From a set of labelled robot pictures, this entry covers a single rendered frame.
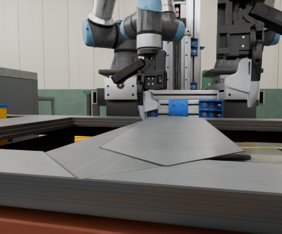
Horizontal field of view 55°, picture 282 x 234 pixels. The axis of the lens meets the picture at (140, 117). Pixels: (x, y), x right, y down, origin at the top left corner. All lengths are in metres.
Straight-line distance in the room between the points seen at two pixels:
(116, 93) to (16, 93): 0.54
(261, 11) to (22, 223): 0.50
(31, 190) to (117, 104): 0.94
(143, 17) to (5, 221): 0.68
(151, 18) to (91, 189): 0.66
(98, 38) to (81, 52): 9.88
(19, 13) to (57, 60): 2.37
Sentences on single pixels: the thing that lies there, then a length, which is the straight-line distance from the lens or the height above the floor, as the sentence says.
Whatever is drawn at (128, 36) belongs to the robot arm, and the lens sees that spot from 0.95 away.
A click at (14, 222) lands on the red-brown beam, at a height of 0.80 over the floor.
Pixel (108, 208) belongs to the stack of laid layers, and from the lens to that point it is 0.22.
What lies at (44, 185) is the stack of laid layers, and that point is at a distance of 0.24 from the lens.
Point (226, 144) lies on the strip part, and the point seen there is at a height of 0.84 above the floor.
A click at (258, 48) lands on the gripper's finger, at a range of 0.53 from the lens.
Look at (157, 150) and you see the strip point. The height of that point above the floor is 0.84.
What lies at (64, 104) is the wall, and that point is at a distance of 11.19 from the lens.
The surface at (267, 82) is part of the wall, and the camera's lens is 11.34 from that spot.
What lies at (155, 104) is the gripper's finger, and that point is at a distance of 0.80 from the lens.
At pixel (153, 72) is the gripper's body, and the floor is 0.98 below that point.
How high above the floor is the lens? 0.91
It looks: 4 degrees down
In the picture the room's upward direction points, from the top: straight up
